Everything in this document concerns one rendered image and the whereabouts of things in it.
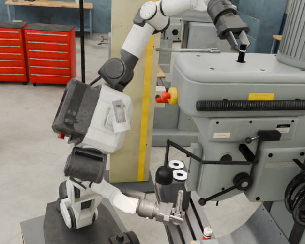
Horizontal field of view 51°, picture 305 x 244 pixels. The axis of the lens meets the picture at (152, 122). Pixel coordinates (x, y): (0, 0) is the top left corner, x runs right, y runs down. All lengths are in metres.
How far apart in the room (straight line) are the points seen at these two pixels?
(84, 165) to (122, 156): 2.03
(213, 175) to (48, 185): 2.53
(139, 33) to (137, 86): 1.60
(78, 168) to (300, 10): 0.96
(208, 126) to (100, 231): 1.34
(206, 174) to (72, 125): 0.55
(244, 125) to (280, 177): 0.31
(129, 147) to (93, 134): 1.97
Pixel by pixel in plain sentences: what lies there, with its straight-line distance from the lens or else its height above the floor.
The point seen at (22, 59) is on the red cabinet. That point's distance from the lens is 5.96.
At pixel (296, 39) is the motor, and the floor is 1.98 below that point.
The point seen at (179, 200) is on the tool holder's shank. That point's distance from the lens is 1.48.
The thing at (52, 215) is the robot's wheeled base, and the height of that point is 0.57.
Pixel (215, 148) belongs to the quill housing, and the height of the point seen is 1.59.
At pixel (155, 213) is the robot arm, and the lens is 1.53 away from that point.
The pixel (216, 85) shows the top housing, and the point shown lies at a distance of 1.02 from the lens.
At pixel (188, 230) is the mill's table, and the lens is 1.80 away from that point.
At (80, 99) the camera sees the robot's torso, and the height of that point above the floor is 1.67.
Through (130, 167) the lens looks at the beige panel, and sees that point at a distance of 3.39.
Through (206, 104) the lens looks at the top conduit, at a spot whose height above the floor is 1.80.
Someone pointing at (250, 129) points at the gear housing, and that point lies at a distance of 1.16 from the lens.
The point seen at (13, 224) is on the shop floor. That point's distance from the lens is 3.22.
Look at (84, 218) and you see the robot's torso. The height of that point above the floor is 0.75.
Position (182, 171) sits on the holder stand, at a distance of 1.86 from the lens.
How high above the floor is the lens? 2.19
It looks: 27 degrees down
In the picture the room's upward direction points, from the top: 5 degrees clockwise
